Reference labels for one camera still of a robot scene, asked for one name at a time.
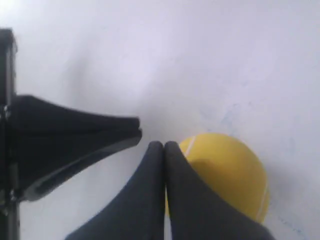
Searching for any yellow tennis ball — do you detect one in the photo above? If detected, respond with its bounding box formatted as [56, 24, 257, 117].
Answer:
[177, 133, 270, 224]

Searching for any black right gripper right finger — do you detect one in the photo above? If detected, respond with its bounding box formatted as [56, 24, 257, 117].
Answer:
[164, 141, 274, 240]

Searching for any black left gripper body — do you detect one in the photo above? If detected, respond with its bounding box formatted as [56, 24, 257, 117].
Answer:
[0, 28, 19, 240]

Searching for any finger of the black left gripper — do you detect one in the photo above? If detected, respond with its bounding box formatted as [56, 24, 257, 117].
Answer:
[13, 128, 142, 201]
[9, 95, 140, 139]

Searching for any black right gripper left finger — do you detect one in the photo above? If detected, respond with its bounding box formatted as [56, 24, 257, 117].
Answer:
[66, 141, 165, 240]

